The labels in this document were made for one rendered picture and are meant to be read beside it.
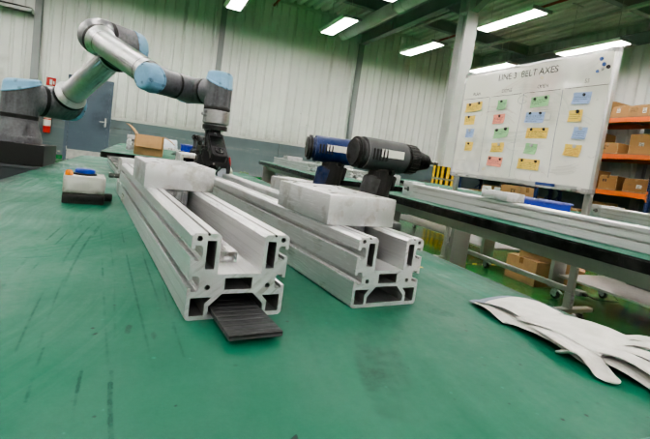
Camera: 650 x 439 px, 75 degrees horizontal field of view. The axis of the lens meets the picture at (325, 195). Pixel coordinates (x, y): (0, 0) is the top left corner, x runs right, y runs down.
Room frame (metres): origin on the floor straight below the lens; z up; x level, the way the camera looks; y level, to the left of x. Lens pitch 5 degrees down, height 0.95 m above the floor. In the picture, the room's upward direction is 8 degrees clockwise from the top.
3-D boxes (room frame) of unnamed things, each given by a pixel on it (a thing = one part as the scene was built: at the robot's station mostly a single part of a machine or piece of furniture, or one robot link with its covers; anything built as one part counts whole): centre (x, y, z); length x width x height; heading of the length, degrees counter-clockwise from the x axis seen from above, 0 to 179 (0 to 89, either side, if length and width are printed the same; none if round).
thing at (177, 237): (0.75, 0.28, 0.82); 0.80 x 0.10 x 0.09; 31
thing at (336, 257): (0.85, 0.11, 0.82); 0.80 x 0.10 x 0.09; 31
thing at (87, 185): (0.93, 0.53, 0.81); 0.10 x 0.08 x 0.06; 121
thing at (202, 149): (1.25, 0.35, 0.94); 0.09 x 0.08 x 0.12; 31
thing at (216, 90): (1.24, 0.35, 1.10); 0.09 x 0.08 x 0.11; 61
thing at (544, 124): (3.60, -1.55, 0.97); 1.50 x 0.50 x 1.95; 23
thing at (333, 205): (0.64, -0.01, 0.87); 0.16 x 0.11 x 0.07; 31
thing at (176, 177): (0.75, 0.28, 0.87); 0.16 x 0.11 x 0.07; 31
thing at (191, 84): (1.28, 0.44, 1.09); 0.11 x 0.11 x 0.08; 61
